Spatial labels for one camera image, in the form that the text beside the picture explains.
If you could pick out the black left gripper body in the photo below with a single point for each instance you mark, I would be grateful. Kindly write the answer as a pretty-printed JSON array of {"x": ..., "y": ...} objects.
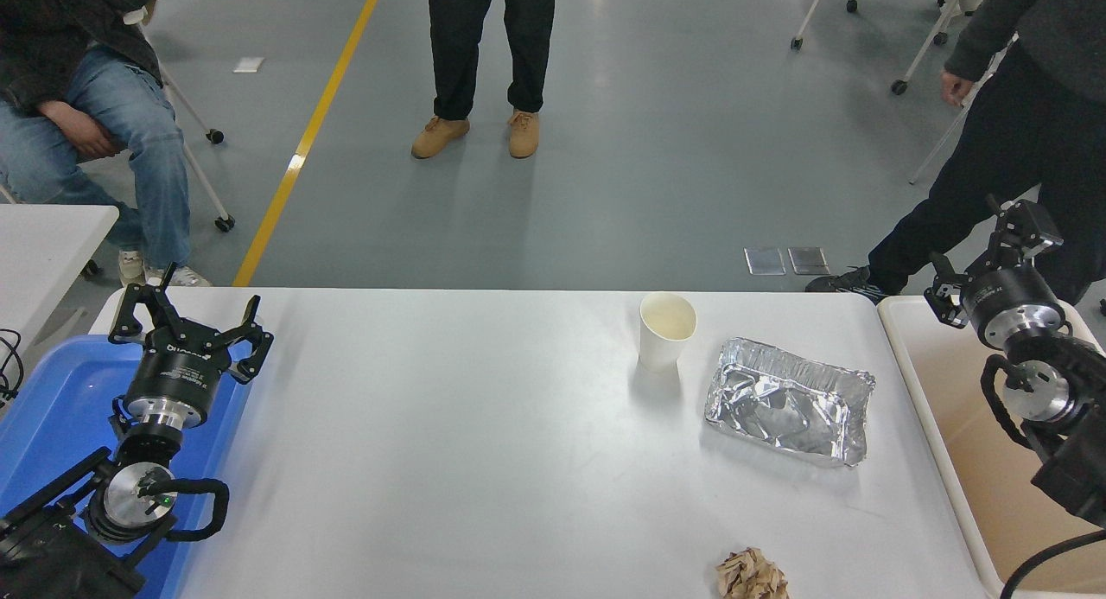
[{"x": 177, "y": 374}]

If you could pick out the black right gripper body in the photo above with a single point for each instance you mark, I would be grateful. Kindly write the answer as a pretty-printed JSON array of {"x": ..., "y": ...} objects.
[{"x": 1007, "y": 292}]

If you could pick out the silver foil tray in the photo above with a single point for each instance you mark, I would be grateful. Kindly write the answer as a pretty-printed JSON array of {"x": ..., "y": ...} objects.
[{"x": 778, "y": 409}]

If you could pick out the white paper cup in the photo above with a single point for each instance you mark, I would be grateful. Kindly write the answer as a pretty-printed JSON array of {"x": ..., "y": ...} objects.
[{"x": 661, "y": 348}]

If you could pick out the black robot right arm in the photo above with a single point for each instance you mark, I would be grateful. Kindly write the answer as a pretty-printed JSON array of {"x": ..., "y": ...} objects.
[{"x": 1071, "y": 461}]

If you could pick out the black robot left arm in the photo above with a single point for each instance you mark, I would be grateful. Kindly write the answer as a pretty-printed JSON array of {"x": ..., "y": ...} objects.
[{"x": 130, "y": 495}]

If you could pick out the person's hand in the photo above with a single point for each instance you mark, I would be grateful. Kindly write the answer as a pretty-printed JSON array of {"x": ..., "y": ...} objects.
[{"x": 956, "y": 87}]

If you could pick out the seated person's right hand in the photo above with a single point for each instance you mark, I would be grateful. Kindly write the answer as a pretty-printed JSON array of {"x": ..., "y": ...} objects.
[{"x": 82, "y": 132}]

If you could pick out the wheeled chair with white legs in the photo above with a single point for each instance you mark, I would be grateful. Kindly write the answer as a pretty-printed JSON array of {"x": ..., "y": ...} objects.
[
  {"x": 225, "y": 224},
  {"x": 899, "y": 87}
]

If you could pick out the blue plastic tray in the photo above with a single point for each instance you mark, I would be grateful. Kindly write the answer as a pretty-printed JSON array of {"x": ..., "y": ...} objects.
[{"x": 60, "y": 409}]

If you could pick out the large pale bin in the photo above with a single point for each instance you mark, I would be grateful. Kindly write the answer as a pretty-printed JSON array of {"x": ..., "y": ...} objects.
[{"x": 950, "y": 426}]

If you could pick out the white side table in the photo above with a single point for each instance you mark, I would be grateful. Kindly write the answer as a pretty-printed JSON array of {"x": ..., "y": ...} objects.
[{"x": 43, "y": 253}]

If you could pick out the metal floor plate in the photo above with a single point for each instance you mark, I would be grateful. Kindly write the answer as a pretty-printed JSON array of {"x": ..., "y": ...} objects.
[
  {"x": 809, "y": 261},
  {"x": 765, "y": 261}
]

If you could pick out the seated person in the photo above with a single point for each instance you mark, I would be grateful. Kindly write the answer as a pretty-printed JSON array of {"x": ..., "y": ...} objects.
[{"x": 130, "y": 124}]

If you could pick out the white paper scrap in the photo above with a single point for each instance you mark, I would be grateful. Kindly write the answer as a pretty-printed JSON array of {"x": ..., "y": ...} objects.
[{"x": 249, "y": 65}]

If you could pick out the crumpled tan paper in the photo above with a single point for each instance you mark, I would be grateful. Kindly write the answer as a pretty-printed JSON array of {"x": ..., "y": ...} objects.
[{"x": 752, "y": 577}]

